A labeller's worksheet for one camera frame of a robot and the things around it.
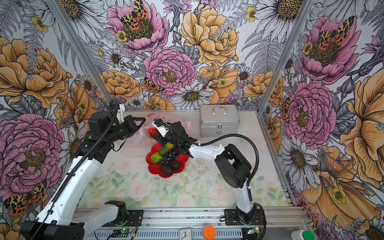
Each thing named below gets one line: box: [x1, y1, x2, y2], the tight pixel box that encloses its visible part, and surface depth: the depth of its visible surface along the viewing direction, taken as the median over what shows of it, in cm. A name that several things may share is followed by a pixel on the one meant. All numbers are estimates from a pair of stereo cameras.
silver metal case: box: [199, 104, 240, 138], surface depth 101 cm
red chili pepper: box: [148, 127, 158, 140], surface depth 81 cm
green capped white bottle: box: [290, 229, 316, 240], surface depth 64 cm
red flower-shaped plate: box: [145, 143, 189, 179], surface depth 91 cm
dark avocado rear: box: [170, 160, 180, 171], surface depth 89 cm
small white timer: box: [179, 227, 192, 240], surface depth 70 cm
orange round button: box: [203, 225, 216, 240], surface depth 64 cm
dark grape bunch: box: [156, 147, 180, 165], surface depth 93 cm
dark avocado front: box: [161, 163, 173, 175], surface depth 87 cm
